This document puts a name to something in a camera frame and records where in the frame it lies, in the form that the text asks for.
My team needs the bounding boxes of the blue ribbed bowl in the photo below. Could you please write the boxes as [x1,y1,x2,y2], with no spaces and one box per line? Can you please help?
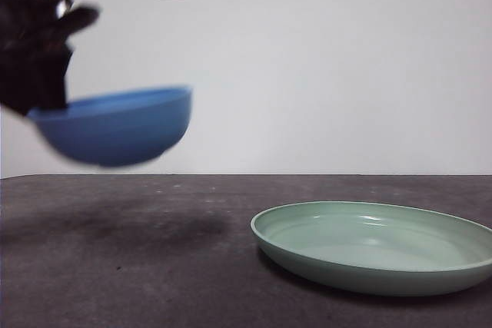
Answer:
[26,84,194,169]

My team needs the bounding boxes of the pale green round plate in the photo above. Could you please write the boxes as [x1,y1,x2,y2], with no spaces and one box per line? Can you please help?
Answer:
[250,200,492,298]

